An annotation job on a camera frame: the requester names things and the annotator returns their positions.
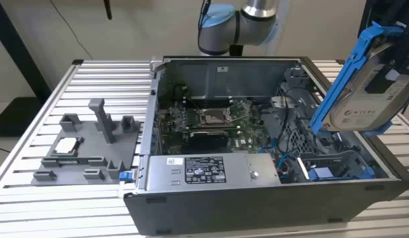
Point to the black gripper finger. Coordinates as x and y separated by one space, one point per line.
382 83

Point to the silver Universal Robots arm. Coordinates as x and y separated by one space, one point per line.
255 29

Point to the grey metal disk bay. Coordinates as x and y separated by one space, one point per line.
292 124

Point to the green motherboard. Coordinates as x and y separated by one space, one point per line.
248 129

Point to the CPU socket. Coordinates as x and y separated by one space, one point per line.
212 116

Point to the black chipset heatsink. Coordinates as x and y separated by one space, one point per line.
209 141

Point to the thin metal locking lever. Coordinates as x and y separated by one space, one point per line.
193 102

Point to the open black PC case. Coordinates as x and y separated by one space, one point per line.
257 208

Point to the silver power supply unit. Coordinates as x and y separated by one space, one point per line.
208 171

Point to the blue case latch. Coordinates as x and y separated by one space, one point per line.
125 176

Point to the black antenna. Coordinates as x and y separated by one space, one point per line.
108 10

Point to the grey parts rack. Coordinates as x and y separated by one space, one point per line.
91 148

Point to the black table corner cap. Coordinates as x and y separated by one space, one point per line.
78 62

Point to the silver CPU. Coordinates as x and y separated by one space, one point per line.
66 145

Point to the green RAM stick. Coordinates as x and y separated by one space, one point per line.
70 161

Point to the black monitor stand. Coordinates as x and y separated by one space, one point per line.
17 74

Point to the silver metal bracket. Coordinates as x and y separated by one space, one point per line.
281 102

